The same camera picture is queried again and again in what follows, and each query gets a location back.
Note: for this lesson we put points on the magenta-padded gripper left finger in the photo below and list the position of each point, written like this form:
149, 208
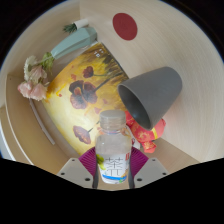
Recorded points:
75, 170

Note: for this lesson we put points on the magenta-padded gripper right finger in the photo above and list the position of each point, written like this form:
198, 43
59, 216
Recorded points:
151, 170

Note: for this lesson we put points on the clear plastic drink bottle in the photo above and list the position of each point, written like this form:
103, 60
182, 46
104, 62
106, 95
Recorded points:
113, 146

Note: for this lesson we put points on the red plush toy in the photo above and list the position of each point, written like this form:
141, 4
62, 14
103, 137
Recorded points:
148, 136

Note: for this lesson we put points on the white light bar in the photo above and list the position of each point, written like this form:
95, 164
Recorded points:
41, 125

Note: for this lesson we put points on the light wood shelf board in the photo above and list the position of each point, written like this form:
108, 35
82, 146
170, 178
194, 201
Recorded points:
26, 133

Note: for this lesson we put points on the grey cup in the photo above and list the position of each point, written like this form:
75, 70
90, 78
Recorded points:
156, 90

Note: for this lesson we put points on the yellow poppy flower painting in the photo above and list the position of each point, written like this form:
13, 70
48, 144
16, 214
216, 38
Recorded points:
83, 90

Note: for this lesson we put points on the pink and white flower bouquet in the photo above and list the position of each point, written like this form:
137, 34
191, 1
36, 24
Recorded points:
33, 83

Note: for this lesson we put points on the teal faceted vase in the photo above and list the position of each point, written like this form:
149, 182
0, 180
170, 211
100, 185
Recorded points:
75, 42

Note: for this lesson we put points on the small succulent in white pot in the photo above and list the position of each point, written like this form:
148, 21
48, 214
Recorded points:
77, 25

